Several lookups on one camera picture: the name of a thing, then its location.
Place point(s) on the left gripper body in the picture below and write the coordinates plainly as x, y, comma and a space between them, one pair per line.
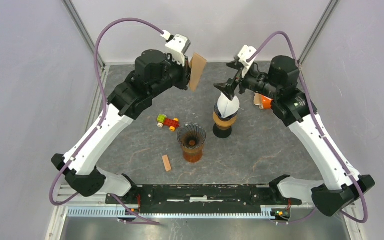
179, 74

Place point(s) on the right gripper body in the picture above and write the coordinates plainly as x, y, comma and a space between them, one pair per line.
258, 83

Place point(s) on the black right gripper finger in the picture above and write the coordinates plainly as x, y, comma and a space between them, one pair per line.
236, 65
229, 87

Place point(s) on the brown paper coffee filter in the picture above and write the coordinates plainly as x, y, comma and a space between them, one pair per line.
197, 65

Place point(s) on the blue ribbed plastic dripper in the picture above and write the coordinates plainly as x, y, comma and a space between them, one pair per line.
226, 112

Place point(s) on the light wooden ring holder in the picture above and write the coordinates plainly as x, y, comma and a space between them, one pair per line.
222, 123

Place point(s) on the clear smoky ribbed dripper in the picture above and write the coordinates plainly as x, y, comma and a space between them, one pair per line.
191, 136

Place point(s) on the orange glass carafe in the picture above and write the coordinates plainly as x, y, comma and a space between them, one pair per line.
192, 157

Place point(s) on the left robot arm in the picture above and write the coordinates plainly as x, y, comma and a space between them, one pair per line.
154, 73

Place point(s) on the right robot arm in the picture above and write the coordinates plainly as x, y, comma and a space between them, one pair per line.
341, 183

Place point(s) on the orange black coffee filter box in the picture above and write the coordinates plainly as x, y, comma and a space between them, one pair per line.
262, 102

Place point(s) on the colourful toy brick car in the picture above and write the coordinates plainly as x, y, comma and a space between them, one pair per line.
163, 120

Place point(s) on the small wooden block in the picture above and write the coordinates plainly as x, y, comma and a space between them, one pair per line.
166, 163

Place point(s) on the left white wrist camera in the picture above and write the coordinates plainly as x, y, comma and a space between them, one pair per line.
176, 45

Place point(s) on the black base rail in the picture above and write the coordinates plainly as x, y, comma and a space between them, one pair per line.
202, 198

